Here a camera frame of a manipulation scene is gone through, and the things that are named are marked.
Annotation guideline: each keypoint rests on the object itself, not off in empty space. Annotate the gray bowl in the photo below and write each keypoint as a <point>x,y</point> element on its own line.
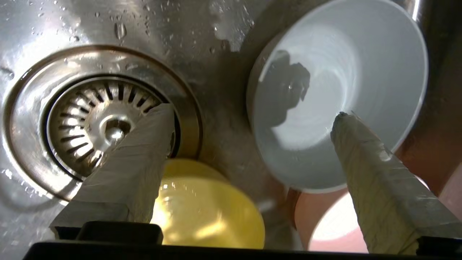
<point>339,72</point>

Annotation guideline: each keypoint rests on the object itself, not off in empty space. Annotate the stainless steel sink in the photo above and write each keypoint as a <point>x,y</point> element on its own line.
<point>216,54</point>

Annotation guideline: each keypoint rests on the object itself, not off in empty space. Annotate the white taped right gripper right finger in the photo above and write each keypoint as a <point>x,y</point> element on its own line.
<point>386,187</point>

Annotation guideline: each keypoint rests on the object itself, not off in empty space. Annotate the yellow bowl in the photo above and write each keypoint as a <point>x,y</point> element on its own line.
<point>209,213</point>

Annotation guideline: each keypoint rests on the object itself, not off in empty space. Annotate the metal sink drain strainer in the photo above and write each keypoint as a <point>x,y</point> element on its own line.
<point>90,122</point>

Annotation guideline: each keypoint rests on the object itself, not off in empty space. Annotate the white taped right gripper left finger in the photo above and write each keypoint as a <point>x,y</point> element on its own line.
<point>133,169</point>

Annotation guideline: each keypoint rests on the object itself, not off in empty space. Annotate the pink bowl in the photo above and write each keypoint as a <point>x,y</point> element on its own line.
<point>326,231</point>

